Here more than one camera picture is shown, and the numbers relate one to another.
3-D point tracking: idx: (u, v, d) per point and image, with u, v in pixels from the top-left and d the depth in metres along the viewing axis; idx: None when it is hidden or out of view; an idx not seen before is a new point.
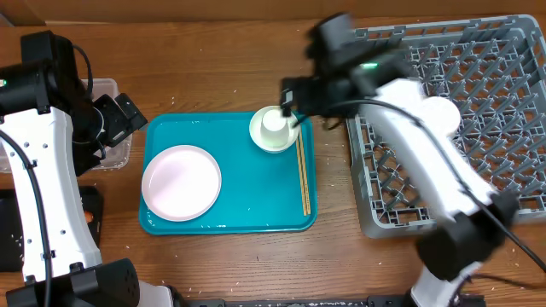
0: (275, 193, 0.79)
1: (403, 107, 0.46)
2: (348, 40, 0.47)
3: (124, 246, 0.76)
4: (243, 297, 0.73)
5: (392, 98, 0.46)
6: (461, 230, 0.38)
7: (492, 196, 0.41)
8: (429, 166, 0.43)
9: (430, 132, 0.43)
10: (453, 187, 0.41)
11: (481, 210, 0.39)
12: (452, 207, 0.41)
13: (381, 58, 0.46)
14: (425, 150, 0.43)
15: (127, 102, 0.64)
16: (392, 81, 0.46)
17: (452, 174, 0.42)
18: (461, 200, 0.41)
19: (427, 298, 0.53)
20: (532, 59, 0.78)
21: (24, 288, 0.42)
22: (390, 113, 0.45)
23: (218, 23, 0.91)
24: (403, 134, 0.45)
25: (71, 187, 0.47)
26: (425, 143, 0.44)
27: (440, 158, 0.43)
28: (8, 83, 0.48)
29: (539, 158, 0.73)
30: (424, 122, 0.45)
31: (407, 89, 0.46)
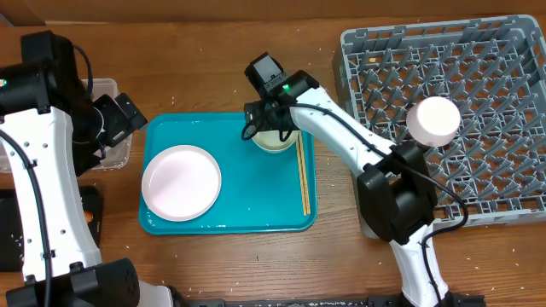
0: (274, 193, 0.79)
1: (316, 102, 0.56)
2: (275, 73, 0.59)
3: (124, 246, 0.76)
4: (242, 297, 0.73)
5: (308, 99, 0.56)
6: (371, 177, 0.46)
7: (392, 147, 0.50)
8: (341, 141, 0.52)
9: (337, 115, 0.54)
10: (362, 149, 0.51)
11: (383, 158, 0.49)
12: (363, 163, 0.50)
13: (296, 85, 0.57)
14: (335, 130, 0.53)
15: (127, 102, 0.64)
16: (305, 89, 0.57)
17: (358, 139, 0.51)
18: (368, 157, 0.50)
19: (410, 287, 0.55)
20: (532, 59, 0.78)
21: (24, 287, 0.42)
22: (307, 111, 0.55)
23: (218, 23, 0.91)
24: (319, 124, 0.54)
25: (71, 186, 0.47)
26: (334, 125, 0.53)
27: (347, 131, 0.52)
28: (8, 83, 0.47)
29: (538, 158, 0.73)
30: (333, 109, 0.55)
31: (315, 92, 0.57)
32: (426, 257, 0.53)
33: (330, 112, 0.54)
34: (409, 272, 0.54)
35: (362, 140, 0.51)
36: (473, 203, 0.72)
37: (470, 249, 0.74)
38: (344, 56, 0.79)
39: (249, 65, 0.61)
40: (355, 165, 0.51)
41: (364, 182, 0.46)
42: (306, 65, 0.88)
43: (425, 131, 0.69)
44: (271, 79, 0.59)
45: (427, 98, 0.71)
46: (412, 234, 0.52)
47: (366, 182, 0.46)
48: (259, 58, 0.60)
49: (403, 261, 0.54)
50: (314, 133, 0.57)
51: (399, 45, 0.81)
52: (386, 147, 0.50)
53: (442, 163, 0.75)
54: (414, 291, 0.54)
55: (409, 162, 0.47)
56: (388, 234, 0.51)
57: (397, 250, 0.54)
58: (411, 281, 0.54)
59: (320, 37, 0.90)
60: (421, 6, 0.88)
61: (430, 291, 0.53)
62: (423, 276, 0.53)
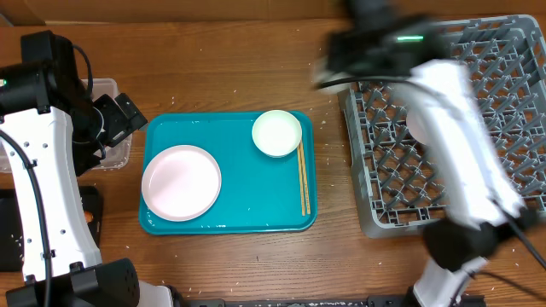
0: (275, 192, 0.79)
1: (443, 93, 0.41)
2: (386, 5, 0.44)
3: (124, 246, 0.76)
4: (242, 297, 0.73)
5: (435, 83, 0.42)
6: (477, 231, 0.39)
7: (519, 209, 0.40)
8: (458, 164, 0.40)
9: (469, 131, 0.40)
10: (483, 193, 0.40)
11: (505, 217, 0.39)
12: (475, 212, 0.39)
13: (424, 30, 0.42)
14: (455, 146, 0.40)
15: (127, 102, 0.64)
16: (430, 61, 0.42)
17: (482, 177, 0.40)
18: (487, 207, 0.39)
19: (430, 289, 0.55)
20: (532, 59, 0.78)
21: (24, 287, 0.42)
22: (429, 101, 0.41)
23: (218, 23, 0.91)
24: (437, 122, 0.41)
25: (71, 186, 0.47)
26: (461, 140, 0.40)
27: (478, 163, 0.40)
28: (8, 83, 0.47)
29: (539, 158, 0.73)
30: (465, 114, 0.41)
31: (447, 73, 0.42)
32: (460, 281, 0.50)
33: (462, 120, 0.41)
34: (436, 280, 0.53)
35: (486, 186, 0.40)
36: None
37: None
38: None
39: None
40: (458, 204, 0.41)
41: (473, 242, 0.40)
42: (306, 65, 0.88)
43: None
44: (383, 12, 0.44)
45: None
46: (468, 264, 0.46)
47: (474, 243, 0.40)
48: None
49: (437, 273, 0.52)
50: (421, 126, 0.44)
51: None
52: (511, 205, 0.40)
53: None
54: (430, 294, 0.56)
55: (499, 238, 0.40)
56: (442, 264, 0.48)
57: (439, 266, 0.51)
58: (432, 288, 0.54)
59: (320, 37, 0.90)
60: (421, 6, 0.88)
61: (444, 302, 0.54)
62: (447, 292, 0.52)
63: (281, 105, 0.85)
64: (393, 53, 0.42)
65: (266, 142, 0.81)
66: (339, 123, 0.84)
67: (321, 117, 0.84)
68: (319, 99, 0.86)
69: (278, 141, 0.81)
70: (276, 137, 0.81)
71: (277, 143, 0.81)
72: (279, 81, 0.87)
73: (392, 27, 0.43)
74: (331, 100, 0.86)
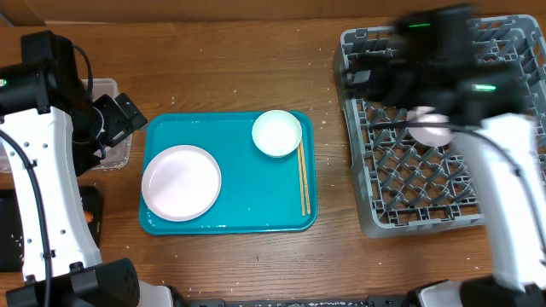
0: (275, 192, 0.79)
1: (507, 148, 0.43)
2: (465, 48, 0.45)
3: (124, 246, 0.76)
4: (243, 297, 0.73)
5: (497, 136, 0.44)
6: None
7: None
8: (513, 226, 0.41)
9: (529, 188, 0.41)
10: (536, 254, 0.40)
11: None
12: (525, 275, 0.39)
13: (499, 80, 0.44)
14: (508, 199, 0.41)
15: (127, 102, 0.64)
16: (502, 115, 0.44)
17: (539, 244, 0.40)
18: (537, 270, 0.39)
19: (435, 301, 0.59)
20: (532, 59, 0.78)
21: (24, 287, 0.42)
22: (490, 153, 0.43)
23: (218, 22, 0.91)
24: (496, 179, 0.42)
25: (71, 187, 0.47)
26: (518, 194, 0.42)
27: (531, 219, 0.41)
28: (8, 83, 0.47)
29: (538, 158, 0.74)
30: (525, 171, 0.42)
31: (519, 130, 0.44)
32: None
33: (522, 175, 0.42)
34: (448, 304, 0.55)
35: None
36: (473, 203, 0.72)
37: (470, 249, 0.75)
38: (345, 56, 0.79)
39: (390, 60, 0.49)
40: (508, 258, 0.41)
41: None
42: (306, 65, 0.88)
43: (426, 132, 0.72)
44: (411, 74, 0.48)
45: None
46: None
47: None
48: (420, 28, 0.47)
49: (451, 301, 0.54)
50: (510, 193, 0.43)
51: None
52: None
53: (442, 163, 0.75)
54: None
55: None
56: None
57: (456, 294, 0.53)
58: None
59: (321, 37, 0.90)
60: (421, 6, 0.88)
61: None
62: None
63: (281, 105, 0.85)
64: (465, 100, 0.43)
65: (270, 138, 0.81)
66: (339, 123, 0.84)
67: (322, 116, 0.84)
68: (319, 99, 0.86)
69: (281, 140, 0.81)
70: (276, 136, 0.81)
71: (281, 140, 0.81)
72: (279, 81, 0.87)
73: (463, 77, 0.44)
74: (331, 100, 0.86)
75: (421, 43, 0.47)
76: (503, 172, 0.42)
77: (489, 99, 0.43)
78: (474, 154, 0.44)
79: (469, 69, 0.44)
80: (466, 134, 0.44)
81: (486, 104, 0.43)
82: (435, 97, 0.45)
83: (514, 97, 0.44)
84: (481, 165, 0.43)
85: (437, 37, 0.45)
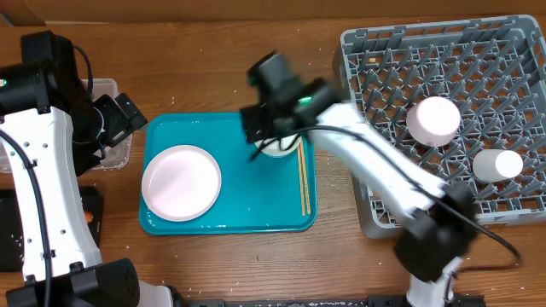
0: (274, 192, 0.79)
1: (343, 126, 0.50)
2: (287, 79, 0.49)
3: (124, 246, 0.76)
4: (243, 297, 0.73)
5: (332, 120, 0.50)
6: (421, 226, 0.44)
7: (442, 187, 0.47)
8: (381, 177, 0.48)
9: (375, 146, 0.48)
10: (404, 185, 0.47)
11: (431, 201, 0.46)
12: (408, 205, 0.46)
13: (317, 94, 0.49)
14: (368, 159, 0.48)
15: (127, 102, 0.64)
16: (330, 107, 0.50)
17: (403, 177, 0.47)
18: (414, 196, 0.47)
19: (420, 298, 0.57)
20: (532, 59, 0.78)
21: (24, 287, 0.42)
22: (333, 135, 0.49)
23: (218, 22, 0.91)
24: (348, 149, 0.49)
25: (71, 186, 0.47)
26: (365, 154, 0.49)
27: (387, 165, 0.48)
28: (8, 83, 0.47)
29: (539, 158, 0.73)
30: (367, 136, 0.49)
31: (346, 115, 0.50)
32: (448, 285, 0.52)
33: (365, 140, 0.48)
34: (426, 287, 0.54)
35: (406, 178, 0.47)
36: None
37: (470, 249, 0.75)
38: (345, 56, 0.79)
39: (254, 67, 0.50)
40: (397, 205, 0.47)
41: (413, 231, 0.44)
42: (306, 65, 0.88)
43: (425, 131, 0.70)
44: (284, 84, 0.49)
45: (426, 98, 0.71)
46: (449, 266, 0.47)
47: (415, 230, 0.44)
48: (267, 56, 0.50)
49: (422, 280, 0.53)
50: (345, 160, 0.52)
51: (399, 45, 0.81)
52: (434, 188, 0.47)
53: (442, 163, 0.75)
54: (422, 300, 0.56)
55: (460, 205, 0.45)
56: (430, 277, 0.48)
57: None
58: (424, 294, 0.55)
59: (321, 37, 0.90)
60: (421, 6, 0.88)
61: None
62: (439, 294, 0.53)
63: None
64: (303, 116, 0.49)
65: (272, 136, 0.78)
66: None
67: None
68: None
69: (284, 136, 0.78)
70: None
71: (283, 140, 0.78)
72: None
73: (296, 95, 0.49)
74: None
75: (261, 90, 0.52)
76: (352, 144, 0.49)
77: (311, 108, 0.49)
78: (333, 143, 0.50)
79: (298, 97, 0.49)
80: (319, 132, 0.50)
81: (313, 110, 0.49)
82: (278, 126, 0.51)
83: (331, 95, 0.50)
84: (339, 147, 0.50)
85: (267, 85, 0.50)
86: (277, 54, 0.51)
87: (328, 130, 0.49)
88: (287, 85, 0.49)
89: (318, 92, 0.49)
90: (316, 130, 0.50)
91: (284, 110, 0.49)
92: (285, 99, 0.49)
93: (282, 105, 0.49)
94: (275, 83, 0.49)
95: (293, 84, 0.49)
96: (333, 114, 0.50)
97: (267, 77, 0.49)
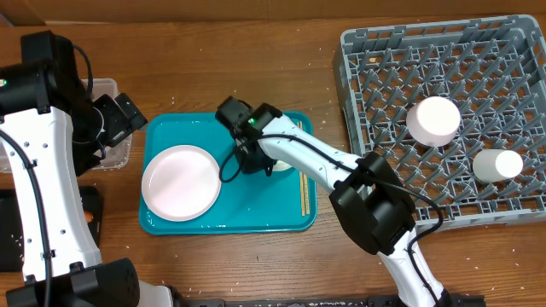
0: (274, 192, 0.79)
1: (281, 131, 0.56)
2: (241, 115, 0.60)
3: (124, 246, 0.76)
4: (243, 297, 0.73)
5: (272, 129, 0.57)
6: (342, 194, 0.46)
7: (358, 160, 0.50)
8: (310, 163, 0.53)
9: (304, 141, 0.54)
10: (328, 165, 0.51)
11: (351, 173, 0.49)
12: (332, 180, 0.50)
13: (261, 118, 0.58)
14: (302, 153, 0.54)
15: (127, 102, 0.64)
16: (270, 124, 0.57)
17: (327, 159, 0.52)
18: (336, 173, 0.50)
19: (407, 293, 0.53)
20: (532, 59, 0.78)
21: (24, 287, 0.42)
22: (274, 141, 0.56)
23: (218, 22, 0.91)
24: (285, 149, 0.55)
25: (71, 187, 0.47)
26: (298, 149, 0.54)
27: (315, 153, 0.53)
28: (8, 83, 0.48)
29: (539, 158, 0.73)
30: (299, 136, 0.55)
31: (281, 124, 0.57)
32: (415, 263, 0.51)
33: (295, 138, 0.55)
34: (400, 277, 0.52)
35: (328, 159, 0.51)
36: (473, 203, 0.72)
37: (470, 249, 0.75)
38: (345, 55, 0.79)
39: (217, 110, 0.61)
40: (324, 182, 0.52)
41: (336, 200, 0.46)
42: (306, 65, 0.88)
43: (425, 131, 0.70)
44: (240, 119, 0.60)
45: (427, 98, 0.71)
46: (397, 244, 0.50)
47: (338, 199, 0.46)
48: (225, 101, 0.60)
49: (392, 267, 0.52)
50: (288, 160, 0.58)
51: (399, 45, 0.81)
52: (353, 162, 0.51)
53: (442, 163, 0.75)
54: (409, 295, 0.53)
55: (376, 173, 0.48)
56: (374, 249, 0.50)
57: (386, 260, 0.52)
58: (404, 286, 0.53)
59: (320, 37, 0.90)
60: (421, 6, 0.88)
61: (426, 293, 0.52)
62: (415, 278, 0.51)
63: (281, 105, 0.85)
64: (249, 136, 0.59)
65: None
66: (339, 122, 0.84)
67: (322, 117, 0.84)
68: (320, 99, 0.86)
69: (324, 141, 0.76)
70: None
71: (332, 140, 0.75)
72: (279, 81, 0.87)
73: (246, 121, 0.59)
74: (331, 100, 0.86)
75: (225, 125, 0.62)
76: (287, 145, 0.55)
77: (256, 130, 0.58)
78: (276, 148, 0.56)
79: (248, 123, 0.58)
80: (266, 143, 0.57)
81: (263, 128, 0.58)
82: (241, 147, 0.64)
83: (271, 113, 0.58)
84: (280, 150, 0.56)
85: (226, 124, 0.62)
86: (234, 98, 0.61)
87: (268, 139, 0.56)
88: (238, 115, 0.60)
89: (264, 116, 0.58)
90: (262, 141, 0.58)
91: (240, 135, 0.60)
92: (239, 128, 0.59)
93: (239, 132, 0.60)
94: (231, 120, 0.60)
95: (246, 118, 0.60)
96: (275, 126, 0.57)
97: (226, 118, 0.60)
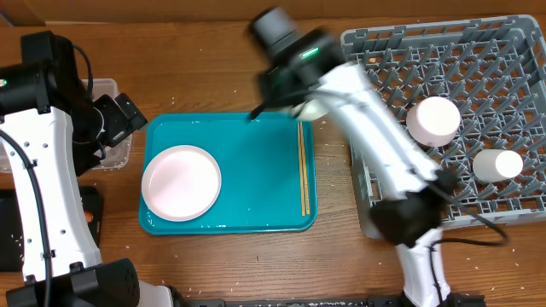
0: (274, 192, 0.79)
1: (349, 90, 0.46)
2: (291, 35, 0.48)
3: (124, 246, 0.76)
4: (243, 297, 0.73)
5: (339, 84, 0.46)
6: (408, 205, 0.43)
7: (436, 174, 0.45)
8: (378, 152, 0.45)
9: (378, 119, 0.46)
10: (400, 166, 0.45)
11: (425, 184, 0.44)
12: (401, 187, 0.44)
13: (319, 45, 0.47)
14: (371, 133, 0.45)
15: (127, 102, 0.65)
16: (335, 69, 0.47)
17: (400, 158, 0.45)
18: (407, 179, 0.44)
19: (414, 286, 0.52)
20: (532, 59, 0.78)
21: (24, 287, 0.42)
22: (336, 100, 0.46)
23: (218, 23, 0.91)
24: (349, 119, 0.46)
25: (71, 187, 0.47)
26: (369, 129, 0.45)
27: (387, 142, 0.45)
28: (8, 83, 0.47)
29: (539, 159, 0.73)
30: (369, 107, 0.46)
31: (350, 77, 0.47)
32: (432, 261, 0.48)
33: (367, 110, 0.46)
34: (414, 272, 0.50)
35: (403, 159, 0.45)
36: (473, 203, 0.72)
37: (470, 249, 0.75)
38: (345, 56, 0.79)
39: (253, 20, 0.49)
40: (386, 181, 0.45)
41: (399, 210, 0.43)
42: None
43: (425, 131, 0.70)
44: (281, 40, 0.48)
45: (427, 98, 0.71)
46: (422, 240, 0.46)
47: (403, 211, 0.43)
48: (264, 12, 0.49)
49: (408, 262, 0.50)
50: (338, 123, 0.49)
51: (399, 45, 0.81)
52: (428, 173, 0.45)
53: (442, 163, 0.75)
54: (416, 290, 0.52)
55: (445, 188, 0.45)
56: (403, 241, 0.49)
57: (403, 251, 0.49)
58: (414, 281, 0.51)
59: None
60: (421, 6, 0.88)
61: (432, 292, 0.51)
62: (427, 277, 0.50)
63: None
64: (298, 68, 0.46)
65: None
66: None
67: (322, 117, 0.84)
68: None
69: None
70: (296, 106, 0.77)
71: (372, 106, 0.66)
72: None
73: (293, 46, 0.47)
74: None
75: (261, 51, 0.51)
76: (354, 112, 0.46)
77: (313, 62, 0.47)
78: (331, 108, 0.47)
79: (298, 50, 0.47)
80: (321, 96, 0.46)
81: (316, 66, 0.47)
82: (273, 87, 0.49)
83: (333, 51, 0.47)
84: (337, 113, 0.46)
85: (264, 49, 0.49)
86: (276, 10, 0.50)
87: (325, 91, 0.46)
88: (287, 43, 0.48)
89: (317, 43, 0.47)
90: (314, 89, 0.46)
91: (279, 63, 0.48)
92: (281, 50, 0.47)
93: (281, 58, 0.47)
94: (273, 38, 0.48)
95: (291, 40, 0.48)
96: (339, 77, 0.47)
97: (264, 33, 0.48)
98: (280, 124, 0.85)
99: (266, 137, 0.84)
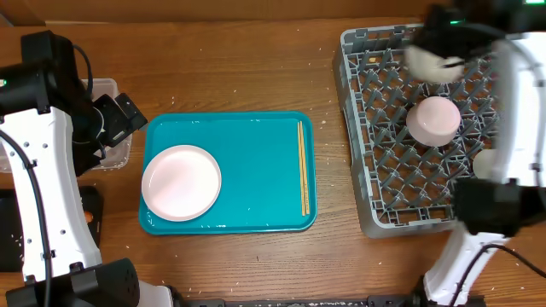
0: (274, 192, 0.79)
1: (542, 62, 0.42)
2: None
3: (124, 246, 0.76)
4: (243, 297, 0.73)
5: (535, 49, 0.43)
6: (506, 190, 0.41)
7: None
8: (519, 133, 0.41)
9: None
10: (529, 155, 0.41)
11: (536, 189, 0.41)
12: (513, 172, 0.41)
13: None
14: (530, 110, 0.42)
15: (127, 102, 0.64)
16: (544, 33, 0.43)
17: (535, 148, 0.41)
18: (525, 170, 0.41)
19: (438, 273, 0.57)
20: None
21: (24, 288, 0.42)
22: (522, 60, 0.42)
23: (218, 22, 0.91)
24: (520, 85, 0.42)
25: (71, 187, 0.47)
26: (533, 114, 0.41)
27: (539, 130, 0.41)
28: (8, 83, 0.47)
29: None
30: None
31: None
32: (471, 261, 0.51)
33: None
34: (450, 261, 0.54)
35: (537, 149, 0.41)
36: None
37: None
38: (345, 56, 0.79)
39: None
40: (502, 155, 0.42)
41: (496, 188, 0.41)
42: (306, 65, 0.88)
43: (424, 130, 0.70)
44: None
45: (426, 98, 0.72)
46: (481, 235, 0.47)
47: (498, 189, 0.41)
48: None
49: (453, 250, 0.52)
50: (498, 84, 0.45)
51: (399, 45, 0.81)
52: None
53: (442, 163, 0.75)
54: (439, 278, 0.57)
55: None
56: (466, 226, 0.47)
57: (458, 234, 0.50)
58: (443, 269, 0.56)
59: (320, 37, 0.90)
60: None
61: (450, 286, 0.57)
62: (457, 275, 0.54)
63: (281, 105, 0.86)
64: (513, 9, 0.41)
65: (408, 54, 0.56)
66: (339, 122, 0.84)
67: (321, 117, 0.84)
68: (320, 99, 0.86)
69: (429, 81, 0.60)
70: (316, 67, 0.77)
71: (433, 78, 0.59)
72: (279, 81, 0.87)
73: None
74: (331, 100, 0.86)
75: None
76: (529, 84, 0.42)
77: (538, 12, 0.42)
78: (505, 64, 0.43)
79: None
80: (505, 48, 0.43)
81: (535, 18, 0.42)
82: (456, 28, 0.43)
83: None
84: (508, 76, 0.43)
85: None
86: None
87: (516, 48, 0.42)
88: None
89: None
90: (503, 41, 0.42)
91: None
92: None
93: None
94: None
95: None
96: (537, 43, 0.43)
97: None
98: (281, 123, 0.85)
99: (266, 137, 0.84)
